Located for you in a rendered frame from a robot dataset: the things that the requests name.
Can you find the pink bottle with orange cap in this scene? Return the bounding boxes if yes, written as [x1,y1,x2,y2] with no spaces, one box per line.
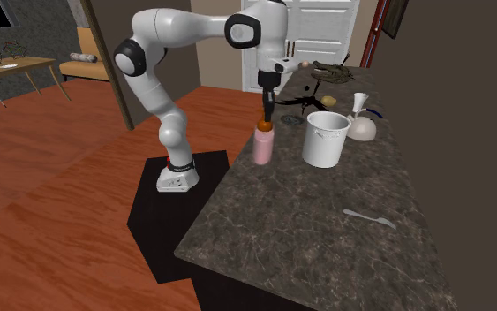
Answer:
[252,119,275,166]

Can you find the black plant-shaped decoration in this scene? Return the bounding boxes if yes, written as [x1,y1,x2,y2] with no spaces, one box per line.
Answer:
[275,81,329,117]

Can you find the green crocodile figure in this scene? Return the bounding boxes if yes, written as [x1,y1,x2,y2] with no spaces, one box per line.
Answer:
[310,60,356,85]

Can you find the white panelled door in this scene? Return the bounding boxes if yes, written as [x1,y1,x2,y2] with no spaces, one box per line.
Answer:
[240,0,360,95]

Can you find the white pot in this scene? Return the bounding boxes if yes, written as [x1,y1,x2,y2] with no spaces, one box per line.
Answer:
[301,110,352,169]

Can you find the black robot stand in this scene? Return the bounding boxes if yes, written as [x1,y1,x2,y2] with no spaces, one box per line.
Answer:
[126,148,231,285]

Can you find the silver butter knife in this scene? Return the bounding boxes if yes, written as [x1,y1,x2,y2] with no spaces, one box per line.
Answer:
[343,209,397,231]

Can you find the tan armchair with grey cushion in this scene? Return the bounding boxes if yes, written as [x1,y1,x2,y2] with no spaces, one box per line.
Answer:
[58,27,110,82]

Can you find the wooden side table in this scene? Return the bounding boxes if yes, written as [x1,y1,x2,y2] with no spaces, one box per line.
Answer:
[0,41,72,102]

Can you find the white kettle with blue handle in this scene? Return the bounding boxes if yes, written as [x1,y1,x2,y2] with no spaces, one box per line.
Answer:
[345,92,384,142]

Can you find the dark framed wall picture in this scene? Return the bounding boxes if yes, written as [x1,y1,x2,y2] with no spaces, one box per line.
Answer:
[380,0,410,41]

